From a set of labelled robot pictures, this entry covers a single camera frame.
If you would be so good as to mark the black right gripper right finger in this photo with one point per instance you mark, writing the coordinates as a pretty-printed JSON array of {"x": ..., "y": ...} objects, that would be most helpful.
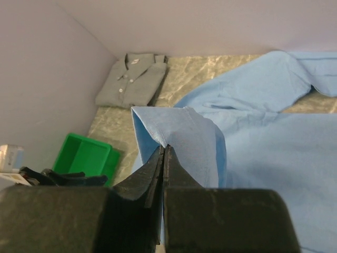
[{"x": 185, "y": 210}]

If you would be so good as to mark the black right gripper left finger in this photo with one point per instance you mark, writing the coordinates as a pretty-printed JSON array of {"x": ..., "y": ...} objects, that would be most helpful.
[{"x": 142, "y": 185}]

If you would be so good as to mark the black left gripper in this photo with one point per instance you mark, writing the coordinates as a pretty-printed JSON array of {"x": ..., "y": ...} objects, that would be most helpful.
[{"x": 49, "y": 177}]

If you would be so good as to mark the light blue long sleeve shirt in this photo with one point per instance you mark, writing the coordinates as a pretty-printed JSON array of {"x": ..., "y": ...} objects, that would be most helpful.
[{"x": 233, "y": 132}]

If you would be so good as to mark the green plastic tray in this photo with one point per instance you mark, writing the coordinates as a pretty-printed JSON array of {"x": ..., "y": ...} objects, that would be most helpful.
[{"x": 81, "y": 154}]

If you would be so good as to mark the folded grey shirt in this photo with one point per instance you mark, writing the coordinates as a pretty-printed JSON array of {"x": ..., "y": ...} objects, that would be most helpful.
[{"x": 134, "y": 80}]

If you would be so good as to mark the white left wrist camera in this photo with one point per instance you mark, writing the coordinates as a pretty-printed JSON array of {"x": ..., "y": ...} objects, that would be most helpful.
[{"x": 11, "y": 162}]

